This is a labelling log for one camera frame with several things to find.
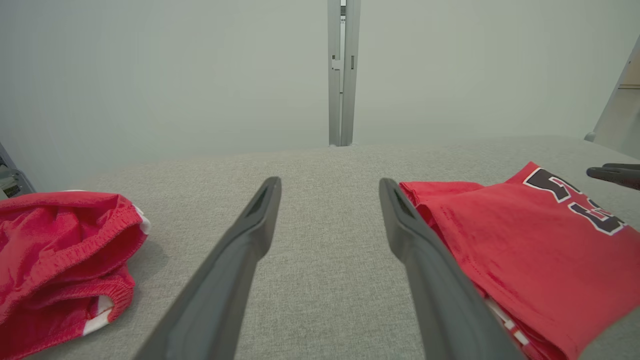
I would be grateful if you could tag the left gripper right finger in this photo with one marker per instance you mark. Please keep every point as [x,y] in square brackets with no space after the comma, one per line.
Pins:
[435,290]

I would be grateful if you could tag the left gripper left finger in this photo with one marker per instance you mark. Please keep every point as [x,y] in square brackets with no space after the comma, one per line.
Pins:
[225,280]

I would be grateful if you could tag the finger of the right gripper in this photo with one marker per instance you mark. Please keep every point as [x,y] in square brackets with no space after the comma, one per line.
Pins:
[625,166]
[620,177]

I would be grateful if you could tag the red jersey shirt with lettering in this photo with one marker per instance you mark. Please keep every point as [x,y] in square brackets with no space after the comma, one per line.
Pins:
[525,250]

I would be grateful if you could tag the red shorts with white stripes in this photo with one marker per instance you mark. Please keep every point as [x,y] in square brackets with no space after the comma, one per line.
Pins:
[55,250]

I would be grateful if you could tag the grey device with label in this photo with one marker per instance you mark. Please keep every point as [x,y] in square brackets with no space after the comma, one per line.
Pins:
[10,182]

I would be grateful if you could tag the grey slanted metal frame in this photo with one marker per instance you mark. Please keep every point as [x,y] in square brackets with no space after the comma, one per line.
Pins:
[622,120]

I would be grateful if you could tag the grey metal frame post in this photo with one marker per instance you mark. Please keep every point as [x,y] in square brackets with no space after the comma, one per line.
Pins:
[334,75]

